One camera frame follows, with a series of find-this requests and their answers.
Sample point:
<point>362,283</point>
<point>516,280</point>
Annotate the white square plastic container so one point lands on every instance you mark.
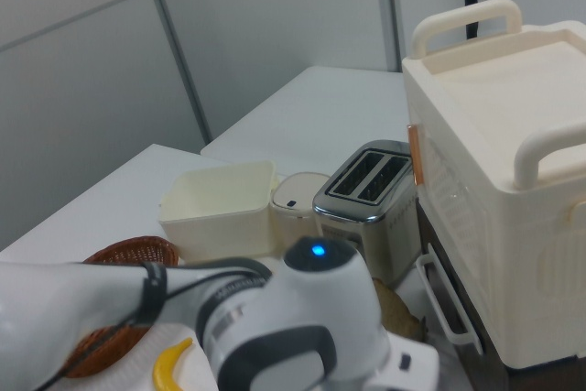
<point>215,231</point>

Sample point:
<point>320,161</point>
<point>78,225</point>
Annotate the small white lidded bin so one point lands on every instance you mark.
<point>293,217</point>

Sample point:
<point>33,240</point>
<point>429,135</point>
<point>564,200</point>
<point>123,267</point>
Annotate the brown toy bread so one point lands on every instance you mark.
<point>393,313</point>

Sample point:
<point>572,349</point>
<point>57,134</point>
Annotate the cream brown toy cabinet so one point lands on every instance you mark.
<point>503,111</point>

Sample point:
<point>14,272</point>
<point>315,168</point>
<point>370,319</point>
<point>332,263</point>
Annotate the silver cream toaster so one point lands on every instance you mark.
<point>357,226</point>

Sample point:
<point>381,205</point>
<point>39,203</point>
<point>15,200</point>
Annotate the dark brown drawer box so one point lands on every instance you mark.
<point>439,235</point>

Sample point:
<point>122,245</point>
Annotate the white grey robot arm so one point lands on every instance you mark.
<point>320,299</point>

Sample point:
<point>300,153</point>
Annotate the yellow banana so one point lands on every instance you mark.
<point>160,372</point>

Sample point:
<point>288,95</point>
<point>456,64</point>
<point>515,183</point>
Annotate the brown wicker basket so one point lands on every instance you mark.
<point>133,249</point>

